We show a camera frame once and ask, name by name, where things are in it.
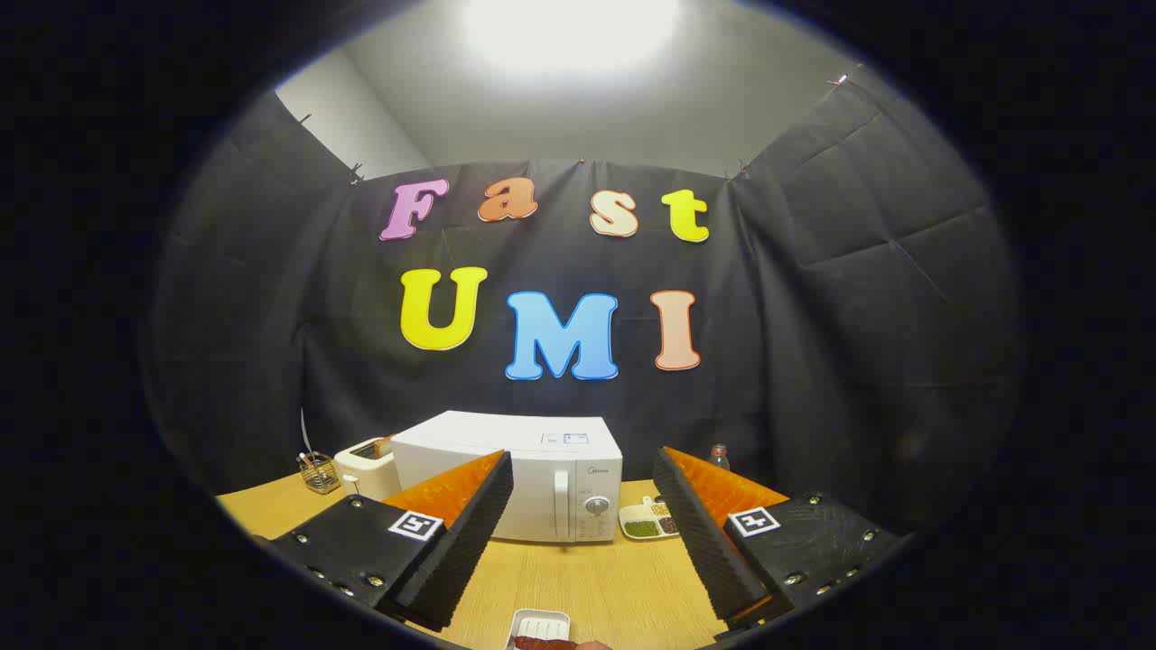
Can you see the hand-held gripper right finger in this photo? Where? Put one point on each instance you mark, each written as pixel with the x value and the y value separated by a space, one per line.
pixel 713 551

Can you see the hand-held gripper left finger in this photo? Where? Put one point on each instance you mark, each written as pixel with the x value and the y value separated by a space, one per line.
pixel 452 560

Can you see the brown meat piece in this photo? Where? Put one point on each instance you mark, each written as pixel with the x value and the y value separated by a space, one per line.
pixel 551 644

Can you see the white toaster oven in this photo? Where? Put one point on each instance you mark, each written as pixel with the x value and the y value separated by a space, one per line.
pixel 560 478

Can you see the white pop-up toaster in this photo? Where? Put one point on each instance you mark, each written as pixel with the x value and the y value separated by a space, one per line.
pixel 361 469

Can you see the divided plate of beans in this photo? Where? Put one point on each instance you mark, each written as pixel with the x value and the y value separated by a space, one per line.
pixel 643 528

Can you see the clear bottle with red cap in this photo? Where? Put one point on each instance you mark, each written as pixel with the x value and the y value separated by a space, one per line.
pixel 719 459

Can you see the small white ribbed plate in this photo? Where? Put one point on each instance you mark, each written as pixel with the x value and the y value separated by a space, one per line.
pixel 540 623

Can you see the black backdrop cloth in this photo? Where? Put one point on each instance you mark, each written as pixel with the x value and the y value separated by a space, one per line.
pixel 271 316

